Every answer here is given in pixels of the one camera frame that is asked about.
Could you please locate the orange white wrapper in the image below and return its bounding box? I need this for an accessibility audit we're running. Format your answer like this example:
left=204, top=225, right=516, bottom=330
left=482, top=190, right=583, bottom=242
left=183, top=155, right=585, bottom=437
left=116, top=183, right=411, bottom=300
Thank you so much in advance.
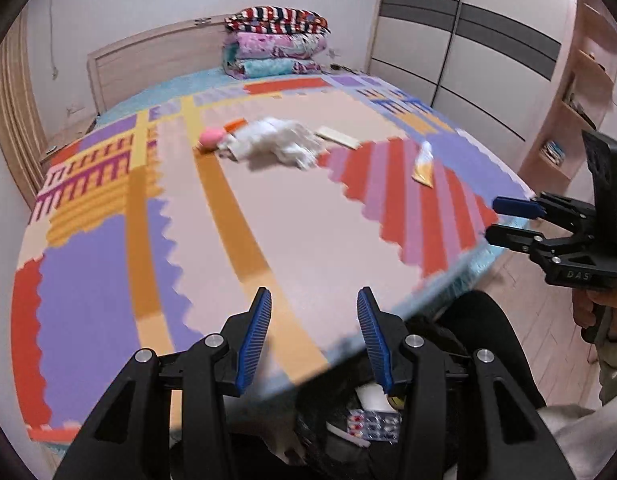
left=411, top=141, right=434, bottom=188

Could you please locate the red white blister pack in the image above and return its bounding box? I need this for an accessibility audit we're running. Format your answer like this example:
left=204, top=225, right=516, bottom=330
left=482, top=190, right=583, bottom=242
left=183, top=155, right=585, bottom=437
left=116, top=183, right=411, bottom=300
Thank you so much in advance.
left=346, top=408, right=401, bottom=442

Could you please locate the white tissue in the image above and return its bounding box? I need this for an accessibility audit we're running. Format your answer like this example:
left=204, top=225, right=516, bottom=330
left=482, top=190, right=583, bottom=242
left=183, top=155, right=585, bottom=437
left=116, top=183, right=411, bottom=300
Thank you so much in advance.
left=218, top=117, right=325, bottom=170

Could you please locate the orange bottle cap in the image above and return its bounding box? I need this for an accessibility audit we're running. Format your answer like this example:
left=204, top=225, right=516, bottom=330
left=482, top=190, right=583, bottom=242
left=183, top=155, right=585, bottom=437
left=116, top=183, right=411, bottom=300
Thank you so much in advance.
left=224, top=118, right=248, bottom=133

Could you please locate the pink round toy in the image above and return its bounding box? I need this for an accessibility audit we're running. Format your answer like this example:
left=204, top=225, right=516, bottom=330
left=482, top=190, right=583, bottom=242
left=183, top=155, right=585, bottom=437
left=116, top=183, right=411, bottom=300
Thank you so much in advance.
left=197, top=127, right=227, bottom=153

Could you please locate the black lined trash bin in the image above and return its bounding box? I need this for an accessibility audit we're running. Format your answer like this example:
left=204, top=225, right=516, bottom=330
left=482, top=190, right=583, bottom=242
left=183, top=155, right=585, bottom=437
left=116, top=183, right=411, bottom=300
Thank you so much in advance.
left=227, top=288, right=569, bottom=479

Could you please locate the person's right hand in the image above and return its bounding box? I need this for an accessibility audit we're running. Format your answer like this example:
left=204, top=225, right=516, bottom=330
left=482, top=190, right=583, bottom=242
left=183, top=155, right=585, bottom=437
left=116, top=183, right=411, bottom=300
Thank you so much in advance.
left=571, top=286, right=617, bottom=346

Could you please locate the wooden bookshelf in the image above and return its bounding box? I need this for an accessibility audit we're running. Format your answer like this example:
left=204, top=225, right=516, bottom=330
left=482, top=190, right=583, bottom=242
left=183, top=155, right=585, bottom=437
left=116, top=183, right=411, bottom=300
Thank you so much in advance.
left=519, top=0, right=617, bottom=194

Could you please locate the wardrobe with grey stripe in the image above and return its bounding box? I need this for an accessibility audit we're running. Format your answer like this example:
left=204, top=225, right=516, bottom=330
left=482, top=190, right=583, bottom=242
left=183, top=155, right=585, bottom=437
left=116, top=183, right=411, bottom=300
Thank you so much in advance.
left=367, top=0, right=579, bottom=143

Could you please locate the colourful patterned foam mat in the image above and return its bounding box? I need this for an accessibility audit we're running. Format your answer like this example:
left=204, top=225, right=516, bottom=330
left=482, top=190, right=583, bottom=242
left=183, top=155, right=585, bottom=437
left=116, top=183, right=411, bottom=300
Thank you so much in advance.
left=11, top=75, right=531, bottom=443

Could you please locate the teal folded quilt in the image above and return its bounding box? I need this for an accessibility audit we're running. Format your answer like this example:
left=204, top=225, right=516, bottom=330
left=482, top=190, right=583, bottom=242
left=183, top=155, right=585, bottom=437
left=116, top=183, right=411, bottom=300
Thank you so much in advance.
left=224, top=58, right=321, bottom=79

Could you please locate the striped folded quilt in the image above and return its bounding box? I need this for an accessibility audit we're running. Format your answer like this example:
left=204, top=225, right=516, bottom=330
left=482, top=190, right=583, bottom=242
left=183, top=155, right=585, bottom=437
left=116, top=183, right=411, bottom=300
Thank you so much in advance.
left=225, top=6, right=330, bottom=35

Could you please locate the pink floral folded quilt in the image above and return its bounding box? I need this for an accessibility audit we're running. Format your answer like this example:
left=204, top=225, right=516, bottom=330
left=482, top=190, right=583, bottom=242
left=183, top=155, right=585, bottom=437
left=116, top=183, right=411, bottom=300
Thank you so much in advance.
left=224, top=32, right=328, bottom=60

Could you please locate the left wooden nightstand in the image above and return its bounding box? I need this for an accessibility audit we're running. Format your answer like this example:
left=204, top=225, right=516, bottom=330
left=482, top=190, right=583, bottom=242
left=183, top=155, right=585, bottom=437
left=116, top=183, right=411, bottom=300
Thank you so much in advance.
left=39, top=114, right=97, bottom=166

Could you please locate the beige curtain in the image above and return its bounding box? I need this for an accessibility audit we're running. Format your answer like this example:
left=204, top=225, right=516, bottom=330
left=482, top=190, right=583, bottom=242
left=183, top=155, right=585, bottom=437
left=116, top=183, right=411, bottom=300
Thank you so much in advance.
left=0, top=11, right=47, bottom=208

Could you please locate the wooden headboard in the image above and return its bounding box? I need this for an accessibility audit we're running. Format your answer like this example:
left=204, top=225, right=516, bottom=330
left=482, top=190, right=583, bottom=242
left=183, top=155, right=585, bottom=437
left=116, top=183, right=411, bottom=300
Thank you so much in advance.
left=87, top=15, right=226, bottom=114

